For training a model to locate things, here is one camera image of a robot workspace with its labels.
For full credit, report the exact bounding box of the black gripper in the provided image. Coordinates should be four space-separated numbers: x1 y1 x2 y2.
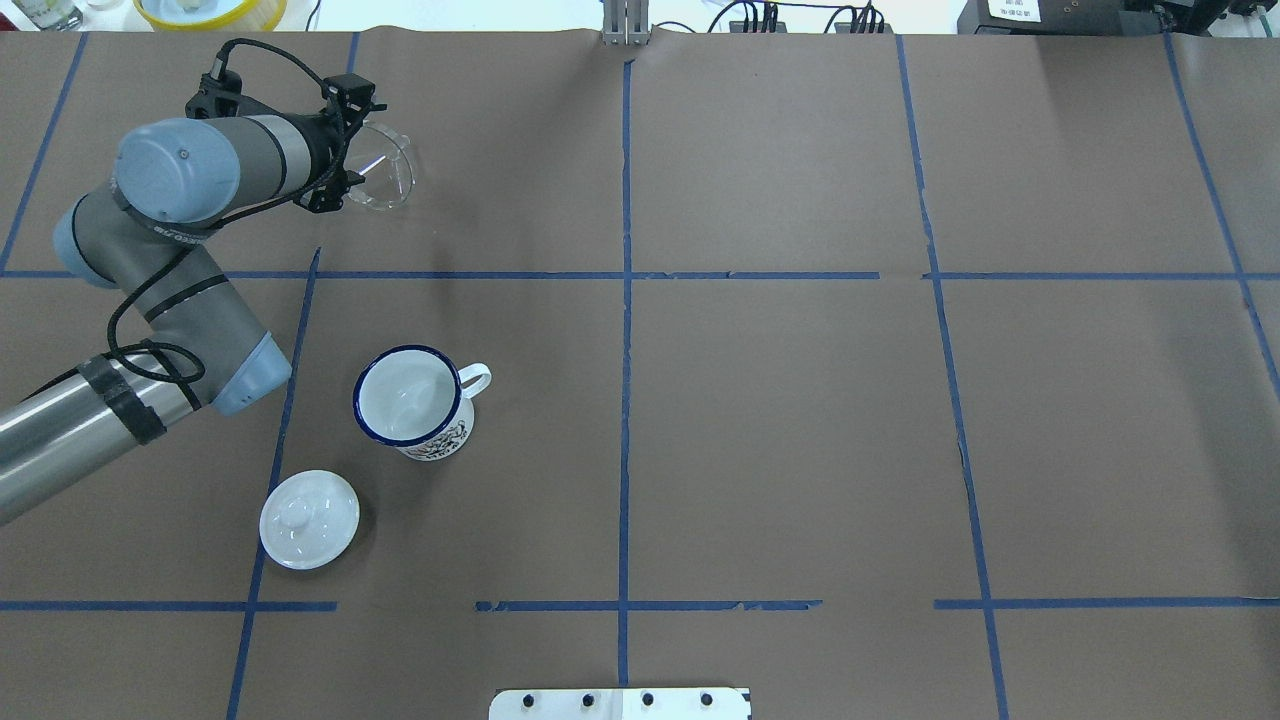
296 76 388 214

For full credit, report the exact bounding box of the white mug lid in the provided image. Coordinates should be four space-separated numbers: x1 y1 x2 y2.
259 469 361 571

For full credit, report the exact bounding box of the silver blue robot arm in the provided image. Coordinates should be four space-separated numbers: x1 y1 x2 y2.
1 70 384 521

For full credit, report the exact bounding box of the white enamel mug blue rim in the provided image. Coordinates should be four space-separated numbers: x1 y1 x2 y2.
352 345 492 462

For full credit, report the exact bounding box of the black computer box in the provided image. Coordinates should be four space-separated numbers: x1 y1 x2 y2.
955 1 1222 37

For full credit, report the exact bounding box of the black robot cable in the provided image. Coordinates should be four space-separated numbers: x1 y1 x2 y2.
20 38 351 401

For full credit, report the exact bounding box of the aluminium frame post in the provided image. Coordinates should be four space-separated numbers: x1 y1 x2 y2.
600 0 652 47

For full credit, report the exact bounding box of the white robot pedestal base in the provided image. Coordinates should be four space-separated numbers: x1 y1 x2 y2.
488 687 753 719

